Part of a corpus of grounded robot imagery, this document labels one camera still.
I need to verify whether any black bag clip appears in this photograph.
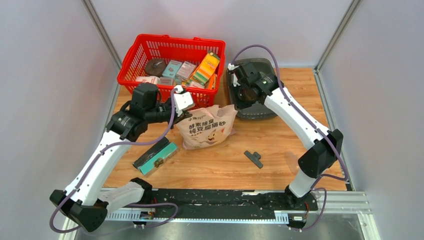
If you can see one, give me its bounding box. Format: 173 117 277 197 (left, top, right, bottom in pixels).
244 150 263 169

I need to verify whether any dark grey litter box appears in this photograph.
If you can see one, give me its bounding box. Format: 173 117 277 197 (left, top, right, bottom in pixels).
225 58 277 120

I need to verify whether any pink cat litter bag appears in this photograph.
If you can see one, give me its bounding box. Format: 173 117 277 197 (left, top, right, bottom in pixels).
176 104 238 150

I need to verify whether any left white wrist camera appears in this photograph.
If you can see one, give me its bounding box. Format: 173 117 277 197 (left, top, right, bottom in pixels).
172 85 195 117

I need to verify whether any red plastic shopping basket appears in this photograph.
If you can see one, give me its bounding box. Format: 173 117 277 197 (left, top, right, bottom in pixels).
117 34 226 108

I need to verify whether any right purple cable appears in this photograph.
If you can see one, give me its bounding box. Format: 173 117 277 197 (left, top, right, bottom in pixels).
230 44 350 232

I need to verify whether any teal and black box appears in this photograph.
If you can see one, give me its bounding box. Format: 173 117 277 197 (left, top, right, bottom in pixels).
132 137 179 177

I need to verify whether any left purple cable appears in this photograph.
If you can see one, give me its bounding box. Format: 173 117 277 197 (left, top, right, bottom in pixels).
48 86 180 234

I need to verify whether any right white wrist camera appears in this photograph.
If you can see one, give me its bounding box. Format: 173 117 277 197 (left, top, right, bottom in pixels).
227 63 240 87

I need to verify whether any teal small box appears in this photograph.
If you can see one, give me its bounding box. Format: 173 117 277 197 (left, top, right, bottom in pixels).
162 60 183 78

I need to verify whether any yellow orange carton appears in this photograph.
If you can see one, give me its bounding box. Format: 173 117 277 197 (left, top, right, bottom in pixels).
189 51 220 86

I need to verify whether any grey pink small box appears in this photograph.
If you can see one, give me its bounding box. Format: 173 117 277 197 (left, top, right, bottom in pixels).
175 61 197 82

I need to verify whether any brown round object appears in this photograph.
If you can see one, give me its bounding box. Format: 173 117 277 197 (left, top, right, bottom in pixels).
144 58 167 77

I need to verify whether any purple cable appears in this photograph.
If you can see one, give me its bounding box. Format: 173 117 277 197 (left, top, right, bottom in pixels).
48 86 180 234
230 44 350 232

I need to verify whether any white pink packet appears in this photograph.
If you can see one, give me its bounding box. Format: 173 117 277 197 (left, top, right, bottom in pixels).
135 76 160 85

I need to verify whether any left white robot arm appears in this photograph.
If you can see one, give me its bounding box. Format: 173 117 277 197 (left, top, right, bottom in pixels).
49 83 195 233

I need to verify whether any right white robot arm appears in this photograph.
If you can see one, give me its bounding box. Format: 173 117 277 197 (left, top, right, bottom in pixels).
228 62 343 210

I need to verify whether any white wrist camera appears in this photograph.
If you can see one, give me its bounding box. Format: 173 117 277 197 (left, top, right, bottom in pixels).
172 85 195 117
227 63 240 87

